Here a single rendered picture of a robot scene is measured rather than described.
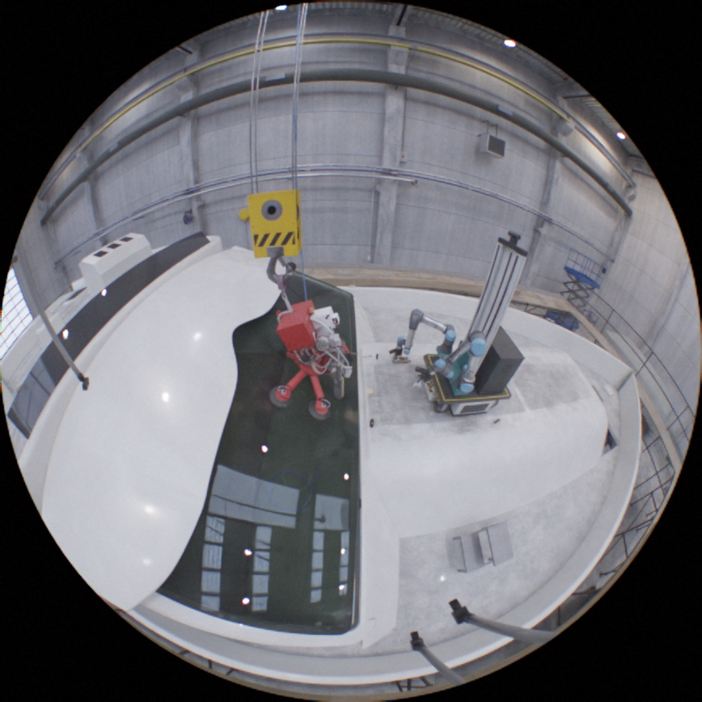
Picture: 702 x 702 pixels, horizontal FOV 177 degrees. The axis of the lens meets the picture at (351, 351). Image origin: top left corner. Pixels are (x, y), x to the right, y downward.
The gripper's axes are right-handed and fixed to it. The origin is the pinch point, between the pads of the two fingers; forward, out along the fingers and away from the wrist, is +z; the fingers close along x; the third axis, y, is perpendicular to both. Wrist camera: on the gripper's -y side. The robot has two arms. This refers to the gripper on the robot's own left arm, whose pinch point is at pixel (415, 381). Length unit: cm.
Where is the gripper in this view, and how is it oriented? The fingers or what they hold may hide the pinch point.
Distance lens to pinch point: 211.8
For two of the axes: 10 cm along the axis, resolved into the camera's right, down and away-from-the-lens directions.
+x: 5.0, -5.2, 7.0
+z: -4.2, 5.6, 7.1
